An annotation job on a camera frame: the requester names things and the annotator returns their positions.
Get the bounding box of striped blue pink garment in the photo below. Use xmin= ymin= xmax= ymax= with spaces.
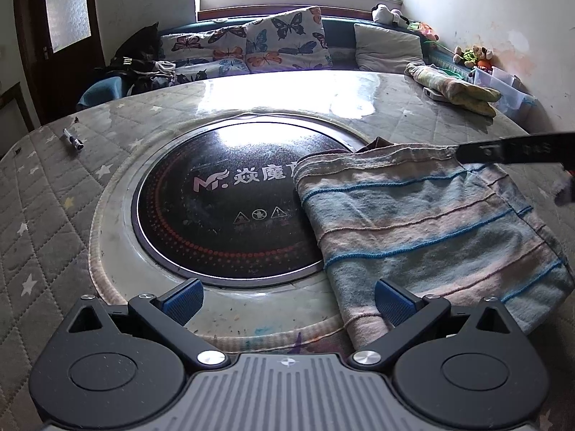
xmin=293 ymin=139 xmax=574 ymax=347

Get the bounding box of dark wooden door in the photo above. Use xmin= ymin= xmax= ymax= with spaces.
xmin=14 ymin=0 xmax=105 ymax=125

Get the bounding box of small plush toys group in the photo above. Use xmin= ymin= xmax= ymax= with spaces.
xmin=453 ymin=45 xmax=493 ymax=71

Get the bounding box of blue sofa bench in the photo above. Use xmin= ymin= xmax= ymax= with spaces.
xmin=76 ymin=13 xmax=473 ymax=111

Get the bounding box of white plush toy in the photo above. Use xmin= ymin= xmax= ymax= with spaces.
xmin=371 ymin=3 xmax=409 ymax=28

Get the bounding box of butterfly print cushion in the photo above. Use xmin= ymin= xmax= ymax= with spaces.
xmin=244 ymin=6 xmax=332 ymax=73
xmin=160 ymin=26 xmax=249 ymax=84

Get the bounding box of round black induction cooktop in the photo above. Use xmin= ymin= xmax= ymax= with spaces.
xmin=130 ymin=115 xmax=365 ymax=288

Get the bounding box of black bag on sofa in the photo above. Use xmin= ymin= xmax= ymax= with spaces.
xmin=106 ymin=22 xmax=175 ymax=96

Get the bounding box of folded cream yellow blanket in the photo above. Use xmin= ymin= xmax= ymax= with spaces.
xmin=404 ymin=62 xmax=502 ymax=118

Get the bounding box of grey white pillow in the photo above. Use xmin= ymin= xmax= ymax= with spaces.
xmin=354 ymin=23 xmax=424 ymax=74

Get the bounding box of clear plastic storage box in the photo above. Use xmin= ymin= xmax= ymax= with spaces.
xmin=474 ymin=66 xmax=536 ymax=124

